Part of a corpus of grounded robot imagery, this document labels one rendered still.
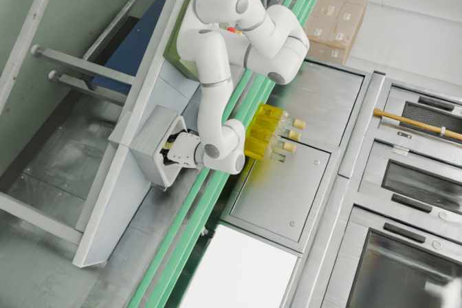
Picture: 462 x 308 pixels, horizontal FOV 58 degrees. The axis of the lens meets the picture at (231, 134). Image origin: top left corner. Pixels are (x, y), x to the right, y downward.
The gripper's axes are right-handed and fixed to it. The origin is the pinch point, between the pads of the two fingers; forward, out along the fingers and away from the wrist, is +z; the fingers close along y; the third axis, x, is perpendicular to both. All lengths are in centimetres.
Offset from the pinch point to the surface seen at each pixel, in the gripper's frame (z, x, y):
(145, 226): 4.6, -19.6, -21.9
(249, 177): -10.7, -44.0, 16.3
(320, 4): 110, -254, 374
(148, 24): 45, -3, 56
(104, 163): 13.2, 3.4, -12.9
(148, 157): -2.3, 4.6, -7.8
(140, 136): 2.2, 7.8, -3.1
